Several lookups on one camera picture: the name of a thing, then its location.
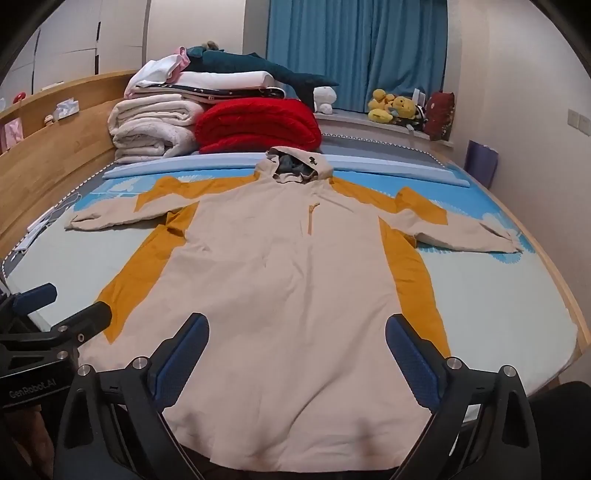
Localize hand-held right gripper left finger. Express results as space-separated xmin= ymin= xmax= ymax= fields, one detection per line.
xmin=53 ymin=313 xmax=213 ymax=480

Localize dark patterned folded sheet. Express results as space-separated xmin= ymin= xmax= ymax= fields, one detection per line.
xmin=134 ymin=85 xmax=287 ymax=101

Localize teal shark plush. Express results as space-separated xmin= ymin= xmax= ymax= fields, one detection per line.
xmin=185 ymin=41 xmax=340 ymax=103

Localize white folded pillow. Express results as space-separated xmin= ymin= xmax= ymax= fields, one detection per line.
xmin=175 ymin=71 xmax=275 ymax=92

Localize yellow round plush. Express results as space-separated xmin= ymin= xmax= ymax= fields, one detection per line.
xmin=390 ymin=97 xmax=420 ymax=126

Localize wooden headboard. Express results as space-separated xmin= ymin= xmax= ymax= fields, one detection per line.
xmin=0 ymin=69 xmax=139 ymax=266

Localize dark red cushion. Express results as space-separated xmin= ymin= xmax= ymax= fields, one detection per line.
xmin=424 ymin=91 xmax=455 ymax=140

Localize purple bag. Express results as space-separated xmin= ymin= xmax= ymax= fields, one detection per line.
xmin=464 ymin=140 xmax=499 ymax=190

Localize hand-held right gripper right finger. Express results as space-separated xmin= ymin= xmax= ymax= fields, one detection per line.
xmin=384 ymin=314 xmax=541 ymax=480

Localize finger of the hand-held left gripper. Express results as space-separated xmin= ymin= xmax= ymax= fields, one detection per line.
xmin=25 ymin=301 xmax=114 ymax=352
xmin=0 ymin=283 xmax=59 ymax=324

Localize white wardrobe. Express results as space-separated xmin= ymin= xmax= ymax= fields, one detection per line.
xmin=0 ymin=0 xmax=153 ymax=90

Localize white and pink garment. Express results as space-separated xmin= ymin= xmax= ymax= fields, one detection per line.
xmin=124 ymin=46 xmax=190 ymax=97

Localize person's left forearm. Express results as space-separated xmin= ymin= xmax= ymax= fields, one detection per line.
xmin=0 ymin=408 xmax=54 ymax=480

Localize white cable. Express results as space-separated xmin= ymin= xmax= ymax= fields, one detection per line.
xmin=14 ymin=203 xmax=79 ymax=252

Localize red folded blanket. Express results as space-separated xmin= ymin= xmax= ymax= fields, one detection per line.
xmin=194 ymin=97 xmax=322 ymax=155

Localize light blue foam strip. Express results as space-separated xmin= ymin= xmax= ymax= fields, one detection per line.
xmin=104 ymin=150 xmax=472 ymax=189

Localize pink card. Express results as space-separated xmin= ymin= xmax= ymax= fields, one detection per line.
xmin=0 ymin=117 xmax=24 ymax=153

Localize white plush toy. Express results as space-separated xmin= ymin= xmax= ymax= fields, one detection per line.
xmin=313 ymin=86 xmax=338 ymax=114

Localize tissue pack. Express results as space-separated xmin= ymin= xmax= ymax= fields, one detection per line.
xmin=53 ymin=99 xmax=81 ymax=121

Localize person's dark pants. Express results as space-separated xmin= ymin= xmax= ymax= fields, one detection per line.
xmin=529 ymin=382 xmax=591 ymax=480

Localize yellow duck plush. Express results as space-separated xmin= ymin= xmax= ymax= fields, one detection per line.
xmin=368 ymin=89 xmax=398 ymax=123

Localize beige and orange hooded jacket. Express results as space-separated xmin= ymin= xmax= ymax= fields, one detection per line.
xmin=64 ymin=147 xmax=525 ymax=467

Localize cream fluffy folded blanket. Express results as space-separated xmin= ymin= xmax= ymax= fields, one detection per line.
xmin=112 ymin=124 xmax=199 ymax=164
xmin=108 ymin=93 xmax=206 ymax=134

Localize blue curtain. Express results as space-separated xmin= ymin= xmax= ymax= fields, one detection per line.
xmin=266 ymin=0 xmax=448 ymax=114

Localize grey mattress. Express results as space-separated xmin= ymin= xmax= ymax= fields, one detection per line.
xmin=318 ymin=133 xmax=446 ymax=168

